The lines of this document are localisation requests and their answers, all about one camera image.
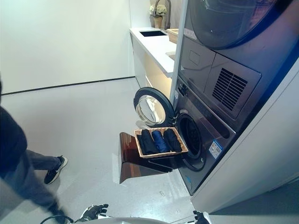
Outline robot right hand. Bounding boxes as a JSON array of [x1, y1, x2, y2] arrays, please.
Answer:
[[193, 210, 211, 224]]

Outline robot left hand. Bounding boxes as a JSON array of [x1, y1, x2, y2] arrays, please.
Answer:
[[82, 203, 109, 221]]

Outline grey front-load washing machine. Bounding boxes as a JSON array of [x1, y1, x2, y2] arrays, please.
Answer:
[[172, 75, 237, 196]]

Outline person in dark clothes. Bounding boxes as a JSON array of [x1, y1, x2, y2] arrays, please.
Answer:
[[0, 74, 69, 221]]

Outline round washing machine door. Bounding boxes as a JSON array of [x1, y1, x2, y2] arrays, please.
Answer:
[[133, 87, 175, 129]]

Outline robot white torso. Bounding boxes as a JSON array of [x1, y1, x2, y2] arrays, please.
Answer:
[[99, 217, 199, 224]]

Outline black sneaker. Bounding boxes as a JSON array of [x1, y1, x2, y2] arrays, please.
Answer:
[[43, 155, 69, 185]]

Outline brown glossy stool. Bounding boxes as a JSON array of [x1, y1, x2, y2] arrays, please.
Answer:
[[118, 132, 183, 185]]

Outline black folded garment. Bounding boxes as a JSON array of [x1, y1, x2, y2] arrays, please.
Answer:
[[136, 129, 157, 155], [163, 128, 182, 151]]

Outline wicker laundry basket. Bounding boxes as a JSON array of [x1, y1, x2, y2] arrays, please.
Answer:
[[134, 127, 189, 158]]

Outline blue folded garment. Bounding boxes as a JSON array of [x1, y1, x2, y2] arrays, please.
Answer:
[[151, 130, 169, 153]]

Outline grey stacked dryer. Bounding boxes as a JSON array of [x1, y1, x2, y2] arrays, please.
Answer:
[[178, 0, 299, 120]]

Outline white counter cabinet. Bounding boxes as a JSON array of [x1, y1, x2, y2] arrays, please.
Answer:
[[129, 27, 178, 98]]

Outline wicker tray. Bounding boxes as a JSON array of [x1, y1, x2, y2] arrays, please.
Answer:
[[166, 28, 179, 44]]

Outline black sink basin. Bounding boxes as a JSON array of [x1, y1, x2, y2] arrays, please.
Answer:
[[139, 29, 168, 37]]

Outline potted white flowers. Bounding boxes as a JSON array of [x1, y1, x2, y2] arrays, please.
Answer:
[[149, 4, 167, 28]]

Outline arched metal faucet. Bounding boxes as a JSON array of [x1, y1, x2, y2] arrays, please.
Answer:
[[154, 0, 172, 30]]

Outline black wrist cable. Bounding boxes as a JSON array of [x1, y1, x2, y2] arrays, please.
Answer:
[[40, 214, 75, 224]]

